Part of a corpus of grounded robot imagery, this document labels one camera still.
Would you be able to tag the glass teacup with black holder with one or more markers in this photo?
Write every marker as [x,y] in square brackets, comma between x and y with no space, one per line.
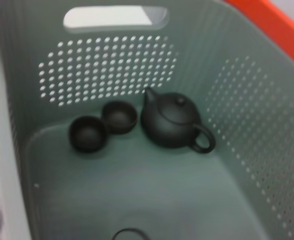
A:
[128,229]

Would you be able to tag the grey perforated storage basket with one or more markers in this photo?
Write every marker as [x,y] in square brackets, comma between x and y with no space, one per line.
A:
[161,187]

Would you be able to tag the black clay teapot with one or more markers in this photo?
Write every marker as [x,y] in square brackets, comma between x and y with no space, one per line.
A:
[171,122]

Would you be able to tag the small black clay cup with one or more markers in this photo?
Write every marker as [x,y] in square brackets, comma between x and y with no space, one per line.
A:
[87,135]
[120,117]

